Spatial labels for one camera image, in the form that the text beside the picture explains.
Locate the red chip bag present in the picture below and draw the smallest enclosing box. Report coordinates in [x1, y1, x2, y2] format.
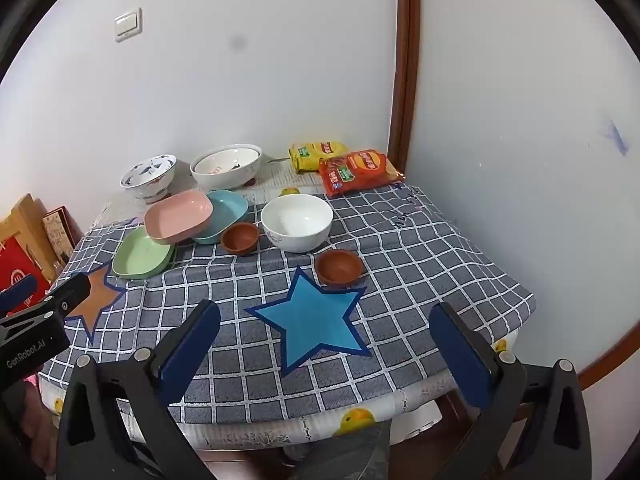
[319, 149, 405, 198]

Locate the large white bowl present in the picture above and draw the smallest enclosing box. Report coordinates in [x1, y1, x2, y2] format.
[190, 143, 263, 191]

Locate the yellow chip bag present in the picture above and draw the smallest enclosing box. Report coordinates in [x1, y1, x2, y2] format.
[288, 141, 348, 175]

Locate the small brown bowl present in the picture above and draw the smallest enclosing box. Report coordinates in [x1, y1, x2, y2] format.
[314, 249, 365, 288]
[220, 222, 261, 256]

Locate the red paper bag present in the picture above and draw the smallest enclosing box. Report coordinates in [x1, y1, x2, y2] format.
[0, 237, 53, 306]

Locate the light green plate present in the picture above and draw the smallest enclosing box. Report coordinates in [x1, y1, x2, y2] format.
[111, 226, 177, 279]

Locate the light blue plate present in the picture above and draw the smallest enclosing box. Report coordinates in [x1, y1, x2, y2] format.
[192, 190, 250, 246]

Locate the person's leg in camouflage pants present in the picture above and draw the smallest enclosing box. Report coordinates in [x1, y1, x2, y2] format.
[285, 417, 393, 480]

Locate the brown wooden door frame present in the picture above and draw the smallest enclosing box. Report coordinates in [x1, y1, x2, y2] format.
[387, 0, 423, 181]

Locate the white light switch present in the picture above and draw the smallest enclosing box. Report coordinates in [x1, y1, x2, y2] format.
[114, 7, 143, 43]

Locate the grey checked star tablecloth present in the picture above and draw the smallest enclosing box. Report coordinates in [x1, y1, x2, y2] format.
[37, 182, 538, 421]

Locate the plain white bowl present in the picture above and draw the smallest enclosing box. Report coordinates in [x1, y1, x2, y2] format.
[260, 193, 334, 254]

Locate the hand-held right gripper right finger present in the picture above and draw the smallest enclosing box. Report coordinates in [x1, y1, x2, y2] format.
[429, 301, 593, 480]

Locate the pink plate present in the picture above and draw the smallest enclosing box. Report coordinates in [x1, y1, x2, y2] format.
[144, 191, 214, 246]

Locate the wooden chair frame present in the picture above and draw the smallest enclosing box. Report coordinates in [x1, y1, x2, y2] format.
[0, 193, 66, 281]

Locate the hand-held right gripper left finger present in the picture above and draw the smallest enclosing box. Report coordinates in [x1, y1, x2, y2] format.
[56, 299, 223, 480]

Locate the blue patterned white bowl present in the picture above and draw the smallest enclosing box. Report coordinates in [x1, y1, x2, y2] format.
[120, 154, 177, 204]

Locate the white printed bowl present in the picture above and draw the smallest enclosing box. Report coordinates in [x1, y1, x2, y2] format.
[194, 147, 260, 176]

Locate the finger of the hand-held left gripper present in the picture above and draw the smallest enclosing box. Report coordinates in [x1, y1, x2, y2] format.
[30, 274, 92, 318]
[0, 273, 38, 313]

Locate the patterned brown box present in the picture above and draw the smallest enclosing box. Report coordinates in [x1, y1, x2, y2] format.
[41, 205, 77, 266]

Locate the brown wooden baseboard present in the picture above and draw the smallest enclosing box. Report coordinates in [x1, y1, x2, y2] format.
[575, 317, 640, 391]

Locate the duck printed table cover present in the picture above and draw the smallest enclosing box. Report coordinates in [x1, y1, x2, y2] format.
[37, 157, 511, 448]

